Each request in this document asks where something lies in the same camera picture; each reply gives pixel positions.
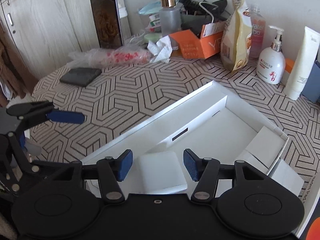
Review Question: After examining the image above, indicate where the blue face mask pack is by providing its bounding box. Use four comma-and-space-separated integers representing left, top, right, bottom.
138, 0, 162, 15

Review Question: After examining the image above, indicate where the tablet with dark screen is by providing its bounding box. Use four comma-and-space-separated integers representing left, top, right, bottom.
90, 0, 123, 49

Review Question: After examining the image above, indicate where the white open box tray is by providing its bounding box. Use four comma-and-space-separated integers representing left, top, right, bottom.
82, 82, 289, 194

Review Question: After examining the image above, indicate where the plastic bag with pink items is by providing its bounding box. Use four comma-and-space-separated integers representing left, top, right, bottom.
66, 46, 152, 69

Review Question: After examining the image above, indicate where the black wallet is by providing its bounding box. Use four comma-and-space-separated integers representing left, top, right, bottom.
59, 68, 102, 87

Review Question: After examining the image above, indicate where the white cosmetic tube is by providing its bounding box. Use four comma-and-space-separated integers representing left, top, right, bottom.
284, 27, 319, 100

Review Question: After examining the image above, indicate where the white pump lotion bottle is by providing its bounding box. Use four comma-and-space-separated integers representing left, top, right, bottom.
256, 25, 285, 85

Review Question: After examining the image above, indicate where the beige snack bag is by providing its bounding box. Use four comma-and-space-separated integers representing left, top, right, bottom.
220, 0, 252, 72

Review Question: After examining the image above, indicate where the pink water bottle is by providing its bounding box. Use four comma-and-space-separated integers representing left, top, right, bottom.
249, 4, 266, 59

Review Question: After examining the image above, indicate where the black clutter pile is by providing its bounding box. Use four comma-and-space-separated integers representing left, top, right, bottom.
178, 0, 228, 37

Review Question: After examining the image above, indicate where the blue pen holder cup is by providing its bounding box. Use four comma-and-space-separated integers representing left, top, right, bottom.
302, 61, 320, 103

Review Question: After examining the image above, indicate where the white charger adapter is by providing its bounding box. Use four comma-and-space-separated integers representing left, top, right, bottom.
137, 151, 188, 194

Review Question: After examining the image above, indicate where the orange cardboard box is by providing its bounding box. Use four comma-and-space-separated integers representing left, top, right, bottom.
169, 21, 225, 59

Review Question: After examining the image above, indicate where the Redmi Pad SE box lid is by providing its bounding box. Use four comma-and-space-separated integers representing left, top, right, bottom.
296, 173, 319, 238

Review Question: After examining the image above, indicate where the larger white small box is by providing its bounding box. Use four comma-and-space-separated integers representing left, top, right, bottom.
268, 159, 304, 196

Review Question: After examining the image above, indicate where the crumpled white tissue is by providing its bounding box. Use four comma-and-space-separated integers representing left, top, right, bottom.
147, 35, 172, 63

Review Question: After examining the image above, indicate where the grey bottle gold cap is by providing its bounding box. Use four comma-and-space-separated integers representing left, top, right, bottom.
159, 0, 181, 37

